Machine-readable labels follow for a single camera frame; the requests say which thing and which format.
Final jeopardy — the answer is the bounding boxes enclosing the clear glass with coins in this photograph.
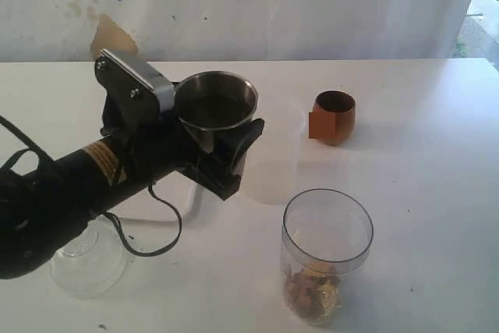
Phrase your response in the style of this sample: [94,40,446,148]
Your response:
[280,188,374,327]

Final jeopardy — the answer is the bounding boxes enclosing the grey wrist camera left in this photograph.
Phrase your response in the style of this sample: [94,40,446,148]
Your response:
[94,48,175,144]

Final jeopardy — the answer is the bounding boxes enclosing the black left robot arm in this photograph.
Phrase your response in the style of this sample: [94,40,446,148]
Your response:
[1,99,264,279]

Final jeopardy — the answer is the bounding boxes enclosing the brown wooden cup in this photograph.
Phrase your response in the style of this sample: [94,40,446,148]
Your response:
[308,90,356,146]

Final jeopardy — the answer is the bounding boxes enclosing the gold and brown chocolates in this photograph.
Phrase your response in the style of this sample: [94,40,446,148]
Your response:
[282,263,342,324]

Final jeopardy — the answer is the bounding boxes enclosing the white rectangular tray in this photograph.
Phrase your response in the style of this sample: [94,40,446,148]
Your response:
[111,184,205,224]

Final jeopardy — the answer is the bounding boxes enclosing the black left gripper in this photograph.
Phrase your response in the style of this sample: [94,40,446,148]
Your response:
[99,96,265,200]

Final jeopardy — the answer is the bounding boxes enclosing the translucent plastic container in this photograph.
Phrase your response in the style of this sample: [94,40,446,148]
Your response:
[242,101,306,204]

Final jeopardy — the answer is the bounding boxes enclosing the stainless steel cup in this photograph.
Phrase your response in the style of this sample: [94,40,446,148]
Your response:
[175,71,258,153]

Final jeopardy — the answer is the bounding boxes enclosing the clear plastic dome lid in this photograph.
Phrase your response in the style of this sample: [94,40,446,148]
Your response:
[51,218,130,299]

